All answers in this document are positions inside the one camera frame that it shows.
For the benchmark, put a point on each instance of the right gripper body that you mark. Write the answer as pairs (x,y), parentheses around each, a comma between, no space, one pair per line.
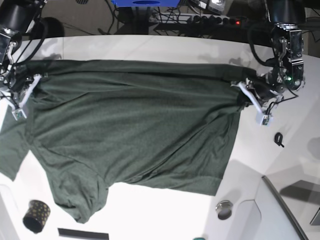
(18,91)

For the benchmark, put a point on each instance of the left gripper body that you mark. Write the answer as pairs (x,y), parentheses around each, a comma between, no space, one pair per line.
(262,90)

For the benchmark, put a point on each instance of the dark green t-shirt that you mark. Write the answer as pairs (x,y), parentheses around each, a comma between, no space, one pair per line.
(92,124)

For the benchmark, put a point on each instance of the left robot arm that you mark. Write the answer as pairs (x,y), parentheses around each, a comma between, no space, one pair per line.
(286,66)

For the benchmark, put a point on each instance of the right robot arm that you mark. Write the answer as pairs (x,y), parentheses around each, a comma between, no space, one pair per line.
(17,19)

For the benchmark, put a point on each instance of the small black clip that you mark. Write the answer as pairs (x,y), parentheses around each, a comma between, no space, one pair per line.
(278,139)

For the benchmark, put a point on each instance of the round metal table grommet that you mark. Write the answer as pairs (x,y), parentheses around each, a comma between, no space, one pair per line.
(224,209)

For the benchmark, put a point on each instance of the black patterned cup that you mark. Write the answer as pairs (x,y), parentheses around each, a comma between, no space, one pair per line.
(36,216)

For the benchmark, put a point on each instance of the white power strip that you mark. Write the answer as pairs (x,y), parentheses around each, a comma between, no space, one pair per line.
(192,18)

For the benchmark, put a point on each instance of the blue bin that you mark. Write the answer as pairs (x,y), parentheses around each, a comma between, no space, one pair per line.
(145,3)

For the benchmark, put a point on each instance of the small green object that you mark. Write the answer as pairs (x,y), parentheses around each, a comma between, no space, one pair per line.
(200,238)

